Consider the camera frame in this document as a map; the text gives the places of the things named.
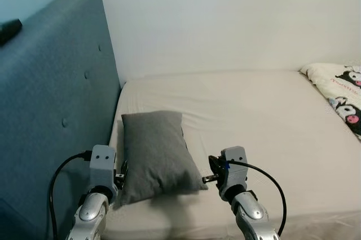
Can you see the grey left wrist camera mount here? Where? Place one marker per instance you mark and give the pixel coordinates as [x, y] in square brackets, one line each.
[102, 165]

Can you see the black remote control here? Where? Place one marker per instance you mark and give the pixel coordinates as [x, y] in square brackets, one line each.
[10, 30]

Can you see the beige sheeted mattress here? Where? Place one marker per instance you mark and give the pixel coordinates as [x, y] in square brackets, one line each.
[265, 138]

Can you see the grey fabric pillow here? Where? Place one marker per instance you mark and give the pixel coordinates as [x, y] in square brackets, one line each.
[158, 155]

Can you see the blue fabric bed headboard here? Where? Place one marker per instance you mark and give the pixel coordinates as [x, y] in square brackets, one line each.
[51, 93]

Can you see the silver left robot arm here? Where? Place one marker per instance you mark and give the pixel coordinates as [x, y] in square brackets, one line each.
[90, 214]

